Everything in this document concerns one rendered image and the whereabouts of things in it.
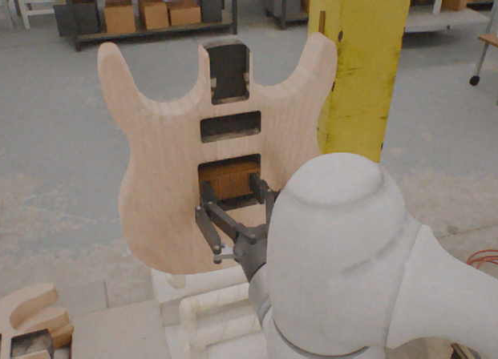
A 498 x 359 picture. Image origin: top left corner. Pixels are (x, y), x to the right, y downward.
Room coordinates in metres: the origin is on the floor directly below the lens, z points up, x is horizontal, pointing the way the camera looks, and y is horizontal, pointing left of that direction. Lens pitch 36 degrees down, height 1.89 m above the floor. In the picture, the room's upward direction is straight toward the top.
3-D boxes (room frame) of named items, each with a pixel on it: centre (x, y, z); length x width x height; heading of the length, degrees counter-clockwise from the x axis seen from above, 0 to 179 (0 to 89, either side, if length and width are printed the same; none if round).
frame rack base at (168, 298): (0.77, 0.08, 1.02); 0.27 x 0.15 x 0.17; 110
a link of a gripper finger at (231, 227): (0.50, 0.03, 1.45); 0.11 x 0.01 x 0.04; 40
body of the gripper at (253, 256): (0.45, -0.02, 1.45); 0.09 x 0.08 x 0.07; 19
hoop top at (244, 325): (0.59, 0.02, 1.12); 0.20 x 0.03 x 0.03; 109
